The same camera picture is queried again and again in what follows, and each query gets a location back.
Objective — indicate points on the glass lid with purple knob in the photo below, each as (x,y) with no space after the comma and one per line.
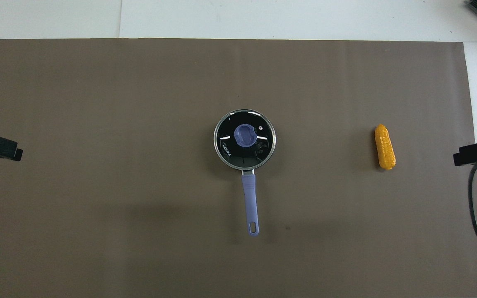
(228,155)

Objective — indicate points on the brown table mat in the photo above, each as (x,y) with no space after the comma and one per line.
(139,124)

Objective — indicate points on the yellow toy corn cob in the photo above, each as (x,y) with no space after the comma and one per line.
(384,147)

